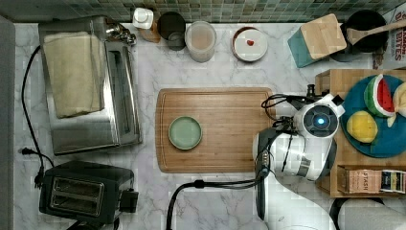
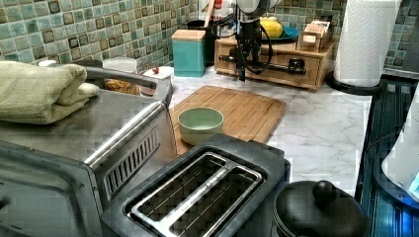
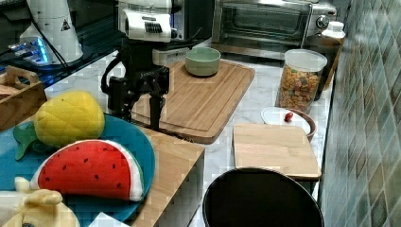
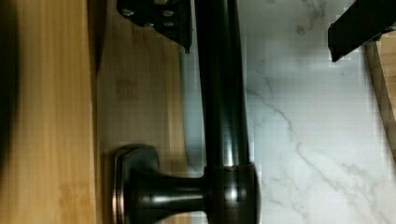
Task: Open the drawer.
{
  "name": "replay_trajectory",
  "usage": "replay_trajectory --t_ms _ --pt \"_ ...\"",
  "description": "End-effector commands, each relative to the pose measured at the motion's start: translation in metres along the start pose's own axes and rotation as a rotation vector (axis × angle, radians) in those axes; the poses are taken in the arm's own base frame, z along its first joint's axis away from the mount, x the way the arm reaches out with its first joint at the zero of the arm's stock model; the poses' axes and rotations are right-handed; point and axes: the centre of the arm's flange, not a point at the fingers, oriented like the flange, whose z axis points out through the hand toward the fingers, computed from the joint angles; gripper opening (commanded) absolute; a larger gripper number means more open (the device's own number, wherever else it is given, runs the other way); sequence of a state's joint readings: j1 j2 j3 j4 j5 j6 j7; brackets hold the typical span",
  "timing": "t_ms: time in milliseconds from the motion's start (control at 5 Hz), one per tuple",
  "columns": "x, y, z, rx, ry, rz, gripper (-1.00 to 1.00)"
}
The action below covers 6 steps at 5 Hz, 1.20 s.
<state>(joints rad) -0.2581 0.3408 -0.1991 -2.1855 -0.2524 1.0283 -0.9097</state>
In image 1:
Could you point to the stash tea box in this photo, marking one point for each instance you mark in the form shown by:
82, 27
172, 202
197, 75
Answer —
351, 181

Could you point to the pale toy fruit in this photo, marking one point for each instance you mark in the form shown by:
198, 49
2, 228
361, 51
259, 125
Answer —
399, 100

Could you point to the wooden spatula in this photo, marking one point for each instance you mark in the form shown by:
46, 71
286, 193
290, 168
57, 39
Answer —
355, 36

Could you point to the beige folded towel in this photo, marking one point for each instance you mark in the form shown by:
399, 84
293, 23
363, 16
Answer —
76, 72

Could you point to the snack box with red text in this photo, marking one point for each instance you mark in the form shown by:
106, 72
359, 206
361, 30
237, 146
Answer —
393, 54

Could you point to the clear plastic container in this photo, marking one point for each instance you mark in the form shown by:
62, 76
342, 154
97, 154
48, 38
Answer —
200, 39

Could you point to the dark empty cup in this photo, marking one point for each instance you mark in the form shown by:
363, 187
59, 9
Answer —
172, 27

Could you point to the stainless steel toaster oven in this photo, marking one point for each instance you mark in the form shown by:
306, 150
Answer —
118, 124

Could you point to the green small plate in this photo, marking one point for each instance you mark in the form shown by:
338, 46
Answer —
185, 133

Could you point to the blue round plate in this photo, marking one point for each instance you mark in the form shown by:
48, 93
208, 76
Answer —
389, 141

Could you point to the white cap bottle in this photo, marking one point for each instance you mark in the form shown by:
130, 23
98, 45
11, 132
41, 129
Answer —
142, 18

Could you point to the wooden drawer cabinet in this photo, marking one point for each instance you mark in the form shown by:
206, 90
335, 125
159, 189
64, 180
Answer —
339, 82

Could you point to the teal box with wooden lid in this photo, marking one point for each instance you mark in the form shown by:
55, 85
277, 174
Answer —
316, 40

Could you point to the black utensil pot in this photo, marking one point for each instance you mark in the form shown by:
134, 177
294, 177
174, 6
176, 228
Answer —
362, 21

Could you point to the toy watermelon slice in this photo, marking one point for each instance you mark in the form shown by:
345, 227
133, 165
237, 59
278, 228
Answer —
378, 98

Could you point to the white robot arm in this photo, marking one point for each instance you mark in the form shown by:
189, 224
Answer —
307, 149

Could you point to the black two-slot toaster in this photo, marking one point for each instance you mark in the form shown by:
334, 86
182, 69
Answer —
88, 192

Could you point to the white plate with red item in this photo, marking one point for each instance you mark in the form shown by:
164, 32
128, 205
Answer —
249, 44

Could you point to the wooden cutting board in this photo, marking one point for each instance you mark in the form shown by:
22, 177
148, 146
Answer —
230, 118

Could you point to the dark tea box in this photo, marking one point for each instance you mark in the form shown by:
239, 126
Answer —
393, 181

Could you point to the yellow toy lemon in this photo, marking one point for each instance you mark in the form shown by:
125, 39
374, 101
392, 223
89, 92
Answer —
362, 127

